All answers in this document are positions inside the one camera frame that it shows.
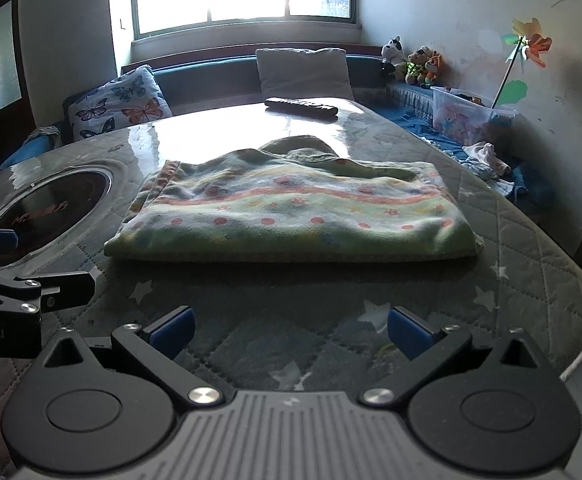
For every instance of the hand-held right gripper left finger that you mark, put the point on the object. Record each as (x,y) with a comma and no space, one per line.
(173,332)

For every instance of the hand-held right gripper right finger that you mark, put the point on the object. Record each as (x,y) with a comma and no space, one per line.
(410,332)

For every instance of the patterned green children's shirt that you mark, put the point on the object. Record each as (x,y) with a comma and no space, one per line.
(291,210)

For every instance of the white clothes pile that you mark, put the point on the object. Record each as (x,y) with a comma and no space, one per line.
(483,157)

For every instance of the round black built-in cooker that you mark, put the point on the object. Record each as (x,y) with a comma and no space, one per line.
(56,205)

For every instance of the blue folded blanket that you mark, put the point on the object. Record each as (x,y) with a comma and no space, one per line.
(31,152)

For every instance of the grey patterned cloth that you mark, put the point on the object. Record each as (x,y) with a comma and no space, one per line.
(46,132)

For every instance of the dark wooden glass door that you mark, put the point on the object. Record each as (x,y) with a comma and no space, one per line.
(23,85)

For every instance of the butterfly print pillow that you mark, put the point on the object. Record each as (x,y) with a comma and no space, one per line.
(116,105)

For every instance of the clear plastic storage box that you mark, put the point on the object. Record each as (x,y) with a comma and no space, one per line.
(456,115)

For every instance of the black remote control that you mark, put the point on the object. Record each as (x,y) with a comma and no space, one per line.
(301,106)

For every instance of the blue sofa bench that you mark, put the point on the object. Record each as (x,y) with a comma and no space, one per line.
(206,77)

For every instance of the orange fox plush toy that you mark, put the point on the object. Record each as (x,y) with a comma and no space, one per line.
(433,67)

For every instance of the black white plush toy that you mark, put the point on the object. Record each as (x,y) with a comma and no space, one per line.
(392,55)

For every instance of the grey cushion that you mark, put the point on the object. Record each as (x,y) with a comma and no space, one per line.
(301,72)

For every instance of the colourful toy pinwheel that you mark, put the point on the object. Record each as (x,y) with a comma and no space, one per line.
(536,45)

